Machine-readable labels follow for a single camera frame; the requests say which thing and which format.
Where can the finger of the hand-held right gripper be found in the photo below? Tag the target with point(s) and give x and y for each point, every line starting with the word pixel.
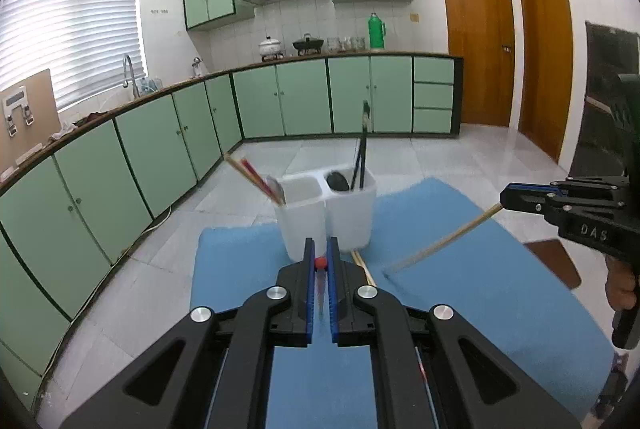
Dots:
pixel 525 198
pixel 590 185

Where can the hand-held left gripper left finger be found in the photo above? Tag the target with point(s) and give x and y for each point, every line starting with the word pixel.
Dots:
pixel 310 289

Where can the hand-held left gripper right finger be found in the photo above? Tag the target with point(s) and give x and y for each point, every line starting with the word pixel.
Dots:
pixel 333 294

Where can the red patterned bamboo chopstick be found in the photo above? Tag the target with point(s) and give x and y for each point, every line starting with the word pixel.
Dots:
pixel 367 270
pixel 255 173
pixel 320 263
pixel 358 265

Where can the white plastic utensil holder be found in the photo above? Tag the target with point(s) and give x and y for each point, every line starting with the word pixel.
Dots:
pixel 345 219

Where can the metal spoon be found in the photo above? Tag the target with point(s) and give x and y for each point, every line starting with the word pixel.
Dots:
pixel 276 189

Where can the black spoon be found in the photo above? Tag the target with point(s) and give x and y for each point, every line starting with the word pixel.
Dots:
pixel 337 181

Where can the person's right hand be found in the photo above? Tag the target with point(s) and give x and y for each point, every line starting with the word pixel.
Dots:
pixel 622 284

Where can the brown wooden stool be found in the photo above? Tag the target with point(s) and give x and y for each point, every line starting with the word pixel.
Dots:
pixel 552 264

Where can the black appliance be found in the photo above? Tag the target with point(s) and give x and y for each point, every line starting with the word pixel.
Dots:
pixel 600 79

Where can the blue mat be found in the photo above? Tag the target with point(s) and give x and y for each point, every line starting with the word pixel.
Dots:
pixel 475 309

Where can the wooden door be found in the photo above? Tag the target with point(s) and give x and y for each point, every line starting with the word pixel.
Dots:
pixel 545 59
pixel 475 44

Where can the green base cabinets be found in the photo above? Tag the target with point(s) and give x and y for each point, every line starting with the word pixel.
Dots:
pixel 150 149

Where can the green thermos flask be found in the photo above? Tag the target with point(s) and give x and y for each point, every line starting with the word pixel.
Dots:
pixel 376 31

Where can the gas stove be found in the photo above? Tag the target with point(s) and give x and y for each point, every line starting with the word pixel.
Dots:
pixel 290 57

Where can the white cooking pot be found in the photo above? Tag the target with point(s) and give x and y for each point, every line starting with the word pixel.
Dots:
pixel 270 48

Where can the black wok with lid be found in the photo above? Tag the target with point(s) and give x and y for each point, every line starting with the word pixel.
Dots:
pixel 308 44

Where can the dark cloth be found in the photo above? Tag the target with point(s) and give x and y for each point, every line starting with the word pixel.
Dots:
pixel 91 119

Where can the steel kitchen faucet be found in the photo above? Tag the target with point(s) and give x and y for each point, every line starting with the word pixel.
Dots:
pixel 131 74

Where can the grey cloth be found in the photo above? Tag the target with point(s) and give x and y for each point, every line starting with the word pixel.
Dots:
pixel 62 133

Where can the brown board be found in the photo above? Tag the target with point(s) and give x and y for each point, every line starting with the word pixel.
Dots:
pixel 45 109

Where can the white window blind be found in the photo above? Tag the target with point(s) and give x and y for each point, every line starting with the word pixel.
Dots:
pixel 70 19

